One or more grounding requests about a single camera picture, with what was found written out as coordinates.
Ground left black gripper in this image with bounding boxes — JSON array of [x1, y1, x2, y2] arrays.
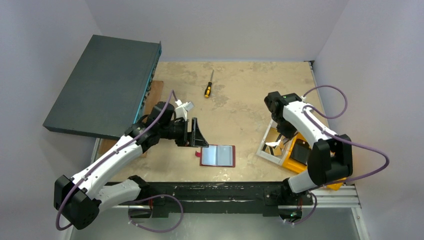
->
[[159, 117, 208, 147]]

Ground red card holder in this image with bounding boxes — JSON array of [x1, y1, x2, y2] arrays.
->
[[195, 144, 236, 168]]

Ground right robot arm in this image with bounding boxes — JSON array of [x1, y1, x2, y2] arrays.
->
[[264, 91, 353, 204]]

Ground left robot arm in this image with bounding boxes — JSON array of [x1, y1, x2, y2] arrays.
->
[[53, 100, 209, 231]]

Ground yellow plastic bin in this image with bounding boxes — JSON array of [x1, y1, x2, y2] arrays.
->
[[280, 132, 347, 191]]

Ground yellow black screwdriver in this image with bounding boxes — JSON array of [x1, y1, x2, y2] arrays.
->
[[204, 69, 215, 98]]

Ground wooden board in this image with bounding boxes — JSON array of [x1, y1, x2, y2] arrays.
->
[[94, 80, 164, 161]]

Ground white frame tray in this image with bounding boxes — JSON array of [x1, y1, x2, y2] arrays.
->
[[256, 119, 293, 166]]

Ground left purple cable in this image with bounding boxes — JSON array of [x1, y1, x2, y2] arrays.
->
[[54, 90, 184, 233]]

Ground purple cable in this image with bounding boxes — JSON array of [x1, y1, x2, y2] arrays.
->
[[54, 90, 184, 233], [283, 85, 391, 226]]

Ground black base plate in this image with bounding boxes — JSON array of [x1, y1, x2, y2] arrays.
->
[[123, 181, 313, 218]]

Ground aluminium rail frame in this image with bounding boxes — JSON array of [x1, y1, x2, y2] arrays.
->
[[67, 184, 362, 210]]

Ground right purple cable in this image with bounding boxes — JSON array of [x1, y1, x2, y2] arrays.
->
[[283, 85, 391, 226]]

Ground dark grey network switch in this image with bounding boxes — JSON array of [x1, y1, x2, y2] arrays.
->
[[43, 35, 162, 140]]

